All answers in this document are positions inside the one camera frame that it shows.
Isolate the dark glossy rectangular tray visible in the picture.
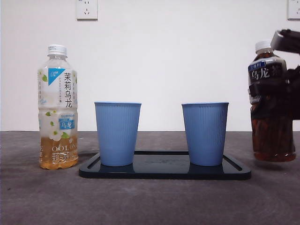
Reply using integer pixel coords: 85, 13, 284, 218
78, 150, 252, 180

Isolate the white wall socket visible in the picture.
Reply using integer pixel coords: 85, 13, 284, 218
76, 0, 98, 21
287, 0, 300, 21

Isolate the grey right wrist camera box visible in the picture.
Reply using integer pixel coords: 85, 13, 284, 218
270, 29, 300, 53

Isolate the blue ribbed plastic cup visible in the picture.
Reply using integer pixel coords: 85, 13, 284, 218
94, 101, 143, 167
181, 101, 230, 167

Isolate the dark oolong tea bottle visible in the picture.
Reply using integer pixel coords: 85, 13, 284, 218
247, 40, 296, 163

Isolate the pale jasmine oolong tea bottle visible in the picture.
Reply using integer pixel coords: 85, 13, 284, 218
37, 44, 79, 170

